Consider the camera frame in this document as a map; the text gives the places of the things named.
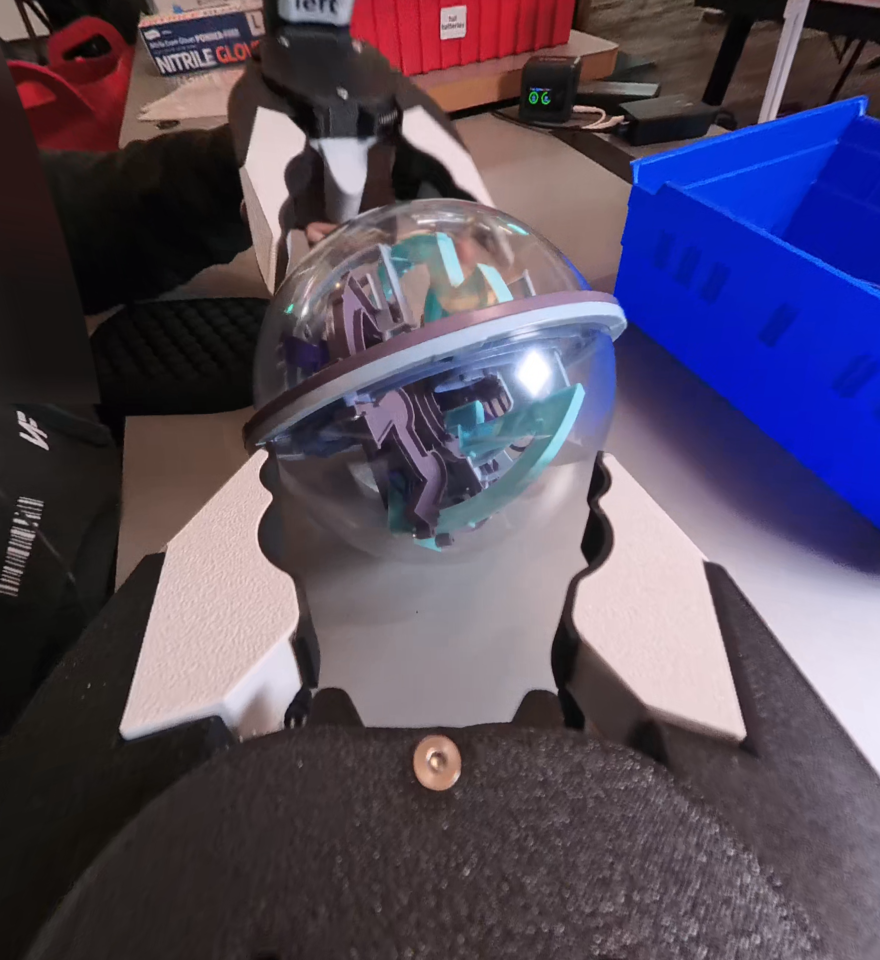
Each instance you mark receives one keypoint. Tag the clear plastic maze ball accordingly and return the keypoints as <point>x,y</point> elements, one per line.
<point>440,375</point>

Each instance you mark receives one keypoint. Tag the black mesh cushion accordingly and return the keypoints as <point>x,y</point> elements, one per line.
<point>177,360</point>

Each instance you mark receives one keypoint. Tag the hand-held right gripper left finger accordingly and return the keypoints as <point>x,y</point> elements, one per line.
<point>215,615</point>

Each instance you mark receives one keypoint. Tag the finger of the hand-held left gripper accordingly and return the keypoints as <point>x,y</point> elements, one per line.
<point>440,158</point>
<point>272,188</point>

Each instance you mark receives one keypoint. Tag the person's left hand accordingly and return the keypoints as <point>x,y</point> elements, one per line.
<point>317,231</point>

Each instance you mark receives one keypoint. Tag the black power adapter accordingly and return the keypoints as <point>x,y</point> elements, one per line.
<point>673,117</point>

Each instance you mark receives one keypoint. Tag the small black digital timer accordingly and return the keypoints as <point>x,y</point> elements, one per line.
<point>550,90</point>

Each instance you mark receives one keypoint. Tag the blue white glove box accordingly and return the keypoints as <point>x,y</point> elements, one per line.
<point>200,42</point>

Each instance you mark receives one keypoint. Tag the blue plastic bin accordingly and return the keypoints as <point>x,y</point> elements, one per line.
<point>785,285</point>

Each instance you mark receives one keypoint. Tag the red plastic bin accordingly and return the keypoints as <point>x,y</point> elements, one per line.
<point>463,30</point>

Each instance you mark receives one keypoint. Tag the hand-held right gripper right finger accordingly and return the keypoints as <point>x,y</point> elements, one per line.
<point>658,615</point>

